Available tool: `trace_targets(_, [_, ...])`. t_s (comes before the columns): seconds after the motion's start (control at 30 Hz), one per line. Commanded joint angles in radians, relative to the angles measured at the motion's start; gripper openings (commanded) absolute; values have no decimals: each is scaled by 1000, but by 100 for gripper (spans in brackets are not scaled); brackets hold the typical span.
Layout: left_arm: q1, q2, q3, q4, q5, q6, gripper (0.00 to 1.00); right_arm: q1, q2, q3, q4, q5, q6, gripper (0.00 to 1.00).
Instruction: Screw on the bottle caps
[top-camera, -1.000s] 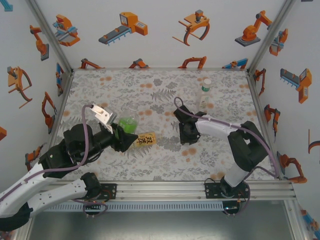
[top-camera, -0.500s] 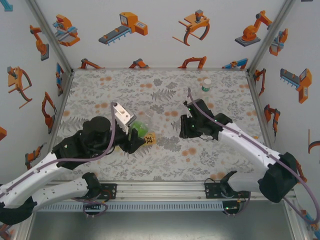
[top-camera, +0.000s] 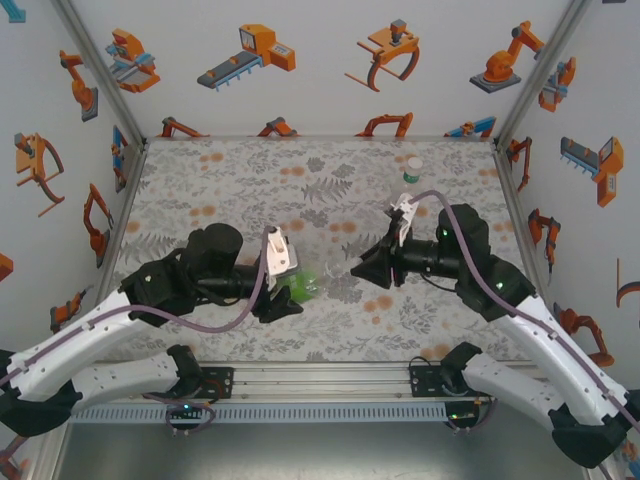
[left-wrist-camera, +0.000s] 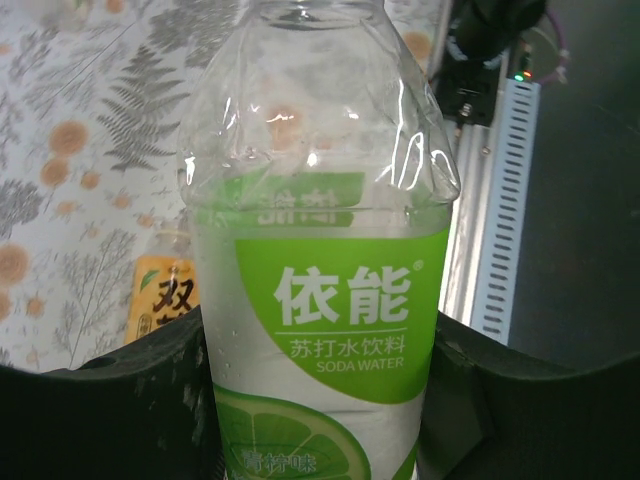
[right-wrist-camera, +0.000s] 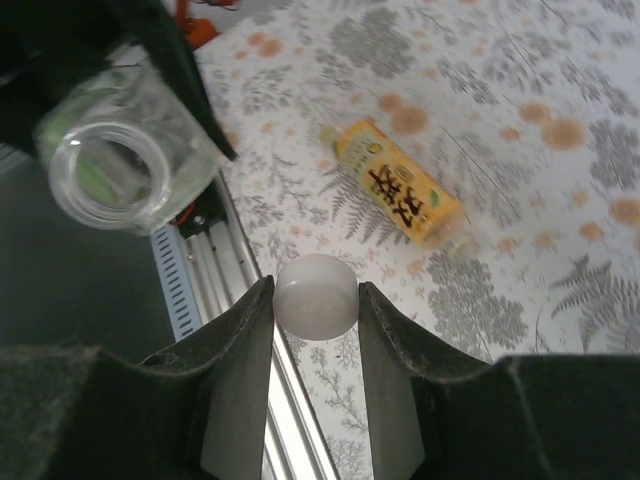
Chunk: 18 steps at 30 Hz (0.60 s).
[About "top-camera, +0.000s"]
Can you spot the small clear bottle green label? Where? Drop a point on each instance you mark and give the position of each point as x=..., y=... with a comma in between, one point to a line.
x=305, y=287

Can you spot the clear bottle green neck label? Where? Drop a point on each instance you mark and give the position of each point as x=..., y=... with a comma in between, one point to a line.
x=411, y=176

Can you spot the white bottle cap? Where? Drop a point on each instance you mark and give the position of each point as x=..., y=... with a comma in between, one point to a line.
x=414, y=162

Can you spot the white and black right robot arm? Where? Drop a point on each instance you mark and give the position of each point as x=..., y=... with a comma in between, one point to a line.
x=550, y=345

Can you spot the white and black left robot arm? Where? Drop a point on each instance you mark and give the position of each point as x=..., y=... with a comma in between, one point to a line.
x=65, y=335

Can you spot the grey floral table cover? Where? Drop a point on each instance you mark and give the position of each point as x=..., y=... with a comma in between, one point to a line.
x=400, y=325

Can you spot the small controller board with led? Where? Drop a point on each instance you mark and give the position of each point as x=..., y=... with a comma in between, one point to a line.
x=186, y=409
x=462, y=415

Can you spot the aluminium side rail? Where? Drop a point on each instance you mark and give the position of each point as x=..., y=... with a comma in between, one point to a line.
x=125, y=200
x=520, y=225

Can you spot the long aluminium base rail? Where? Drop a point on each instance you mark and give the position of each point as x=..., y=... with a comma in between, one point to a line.
x=320, y=382

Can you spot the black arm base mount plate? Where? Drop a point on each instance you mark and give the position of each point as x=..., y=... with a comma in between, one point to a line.
x=422, y=382
x=222, y=384

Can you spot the aluminium corner frame post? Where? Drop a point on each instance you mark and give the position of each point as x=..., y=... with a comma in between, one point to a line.
x=539, y=75
x=103, y=75

